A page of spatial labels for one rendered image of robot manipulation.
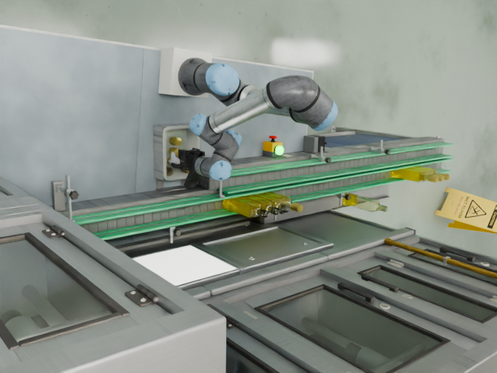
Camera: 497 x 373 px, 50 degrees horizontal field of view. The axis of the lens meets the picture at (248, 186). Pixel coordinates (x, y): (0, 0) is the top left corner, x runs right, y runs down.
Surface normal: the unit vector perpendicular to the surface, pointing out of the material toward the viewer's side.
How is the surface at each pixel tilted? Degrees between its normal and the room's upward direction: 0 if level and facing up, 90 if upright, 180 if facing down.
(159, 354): 0
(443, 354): 90
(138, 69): 0
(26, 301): 90
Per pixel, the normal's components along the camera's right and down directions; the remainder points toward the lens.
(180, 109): 0.62, 0.18
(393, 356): 0.02, -0.97
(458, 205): -0.48, -0.36
